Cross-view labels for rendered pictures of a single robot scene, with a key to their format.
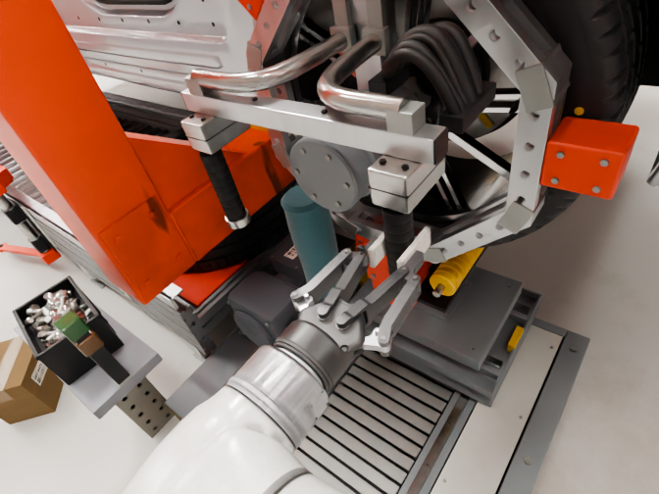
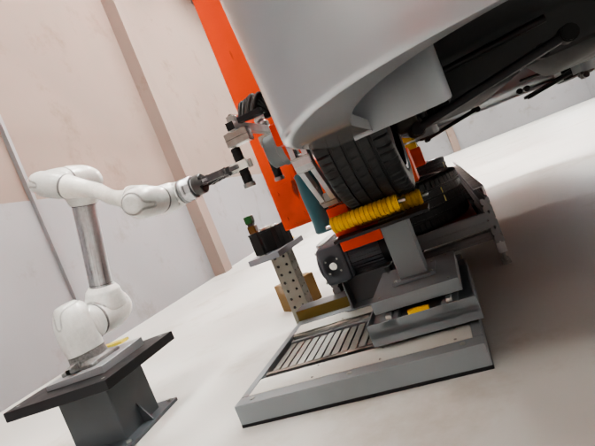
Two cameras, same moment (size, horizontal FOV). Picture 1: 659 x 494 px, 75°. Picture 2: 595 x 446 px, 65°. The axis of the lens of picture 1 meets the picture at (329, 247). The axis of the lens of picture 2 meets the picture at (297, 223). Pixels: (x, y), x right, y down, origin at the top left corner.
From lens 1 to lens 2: 1.73 m
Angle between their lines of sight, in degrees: 68
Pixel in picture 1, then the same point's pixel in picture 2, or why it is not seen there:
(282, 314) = (323, 251)
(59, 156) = (261, 156)
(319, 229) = (302, 188)
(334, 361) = (194, 180)
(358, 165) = (266, 144)
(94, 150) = not seen: hidden behind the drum
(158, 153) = not seen: hidden behind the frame
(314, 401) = (183, 186)
